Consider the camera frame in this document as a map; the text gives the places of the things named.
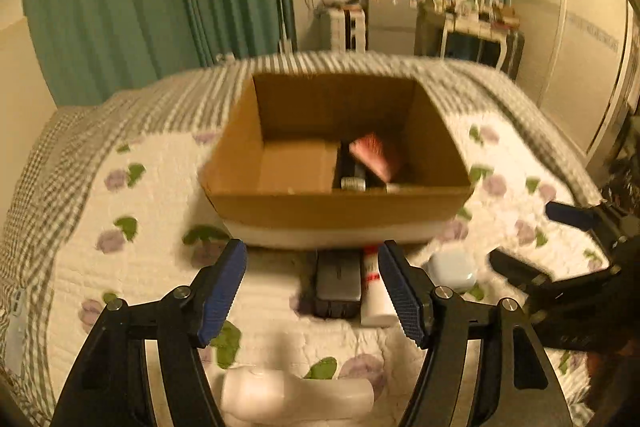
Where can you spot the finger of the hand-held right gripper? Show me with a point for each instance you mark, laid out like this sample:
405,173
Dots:
572,217
520,271

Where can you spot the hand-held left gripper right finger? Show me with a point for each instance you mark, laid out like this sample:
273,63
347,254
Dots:
402,297

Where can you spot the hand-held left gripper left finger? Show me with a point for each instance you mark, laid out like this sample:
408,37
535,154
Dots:
222,294

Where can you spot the grey black power bank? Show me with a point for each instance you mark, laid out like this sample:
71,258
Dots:
337,279

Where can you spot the brown cardboard box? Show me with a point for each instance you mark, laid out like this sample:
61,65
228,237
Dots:
305,207

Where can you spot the white tube red label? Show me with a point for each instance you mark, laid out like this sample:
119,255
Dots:
375,292

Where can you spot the white earbuds case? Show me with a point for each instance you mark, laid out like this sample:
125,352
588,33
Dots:
450,272

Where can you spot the floral quilted bed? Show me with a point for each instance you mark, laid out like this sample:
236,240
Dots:
150,207

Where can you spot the white plastic bottle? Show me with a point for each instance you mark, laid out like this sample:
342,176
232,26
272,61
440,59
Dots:
295,394

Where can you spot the black long case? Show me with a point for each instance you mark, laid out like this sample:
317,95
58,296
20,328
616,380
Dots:
350,167

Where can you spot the pink small box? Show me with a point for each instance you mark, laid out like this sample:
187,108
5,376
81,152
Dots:
376,154

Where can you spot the white wardrobe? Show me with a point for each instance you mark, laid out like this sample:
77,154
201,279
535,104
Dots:
575,32

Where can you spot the white side table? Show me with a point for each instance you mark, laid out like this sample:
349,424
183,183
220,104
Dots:
480,32

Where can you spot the grey cabinet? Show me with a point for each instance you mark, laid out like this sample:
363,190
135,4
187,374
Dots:
392,22

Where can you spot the white storage shelf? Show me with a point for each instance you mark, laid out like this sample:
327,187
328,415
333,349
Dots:
347,29

